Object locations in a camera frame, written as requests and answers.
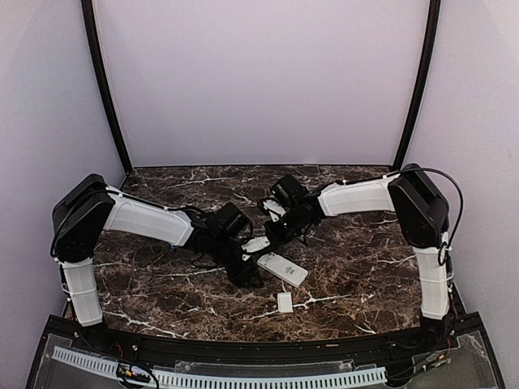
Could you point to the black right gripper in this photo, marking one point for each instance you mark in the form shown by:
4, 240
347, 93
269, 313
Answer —
274, 237

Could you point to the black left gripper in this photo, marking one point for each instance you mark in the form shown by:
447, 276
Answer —
239, 277

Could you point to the white remote control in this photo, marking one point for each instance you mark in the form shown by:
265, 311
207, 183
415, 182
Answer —
283, 269

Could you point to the white battery cover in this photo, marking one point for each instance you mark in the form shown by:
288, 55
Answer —
285, 303

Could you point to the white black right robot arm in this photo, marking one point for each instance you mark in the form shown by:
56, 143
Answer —
421, 209

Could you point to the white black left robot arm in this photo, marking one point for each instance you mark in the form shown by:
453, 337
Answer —
93, 207

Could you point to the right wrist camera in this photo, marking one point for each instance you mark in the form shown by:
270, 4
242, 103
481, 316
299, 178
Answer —
270, 207

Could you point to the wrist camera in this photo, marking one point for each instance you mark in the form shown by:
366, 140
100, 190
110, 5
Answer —
270, 207
254, 246

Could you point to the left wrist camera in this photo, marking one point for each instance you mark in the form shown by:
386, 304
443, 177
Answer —
254, 246

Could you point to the white slotted cable duct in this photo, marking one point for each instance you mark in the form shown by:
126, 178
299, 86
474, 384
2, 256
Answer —
204, 375

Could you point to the black front rail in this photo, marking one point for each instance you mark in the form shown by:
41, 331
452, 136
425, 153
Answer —
394, 349

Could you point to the black right corner frame post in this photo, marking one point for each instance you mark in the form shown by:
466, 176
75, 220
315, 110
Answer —
428, 44

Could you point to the black corner frame post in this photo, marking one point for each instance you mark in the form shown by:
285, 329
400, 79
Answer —
94, 46
428, 44

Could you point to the black left corner frame post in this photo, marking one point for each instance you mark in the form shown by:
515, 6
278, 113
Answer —
94, 46

